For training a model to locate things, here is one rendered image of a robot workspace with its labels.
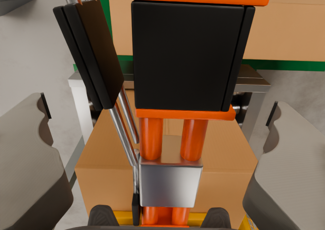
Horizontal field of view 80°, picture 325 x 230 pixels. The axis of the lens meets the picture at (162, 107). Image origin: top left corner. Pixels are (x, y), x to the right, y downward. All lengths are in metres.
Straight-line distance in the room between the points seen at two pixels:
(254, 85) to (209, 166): 0.39
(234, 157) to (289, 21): 0.49
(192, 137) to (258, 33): 0.62
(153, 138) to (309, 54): 0.76
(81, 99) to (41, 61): 0.76
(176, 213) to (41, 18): 1.30
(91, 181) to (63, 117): 1.23
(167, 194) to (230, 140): 0.34
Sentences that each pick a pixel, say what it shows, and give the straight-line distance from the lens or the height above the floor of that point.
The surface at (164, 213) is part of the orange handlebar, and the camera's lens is 0.31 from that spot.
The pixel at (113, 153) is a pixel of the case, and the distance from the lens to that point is 0.46.
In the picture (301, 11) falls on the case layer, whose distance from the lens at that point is 0.81.
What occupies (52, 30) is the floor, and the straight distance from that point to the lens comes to 1.40.
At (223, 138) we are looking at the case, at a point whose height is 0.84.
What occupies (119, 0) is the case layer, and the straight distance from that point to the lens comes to 0.69.
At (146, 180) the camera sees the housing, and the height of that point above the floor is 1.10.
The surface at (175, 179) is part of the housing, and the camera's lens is 0.21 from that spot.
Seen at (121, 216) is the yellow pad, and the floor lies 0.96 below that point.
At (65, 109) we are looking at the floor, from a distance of 1.62.
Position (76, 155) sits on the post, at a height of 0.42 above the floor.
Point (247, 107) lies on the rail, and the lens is 0.81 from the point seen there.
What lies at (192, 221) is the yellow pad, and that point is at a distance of 0.55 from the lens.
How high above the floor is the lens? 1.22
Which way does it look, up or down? 58 degrees down
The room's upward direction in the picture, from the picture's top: 180 degrees clockwise
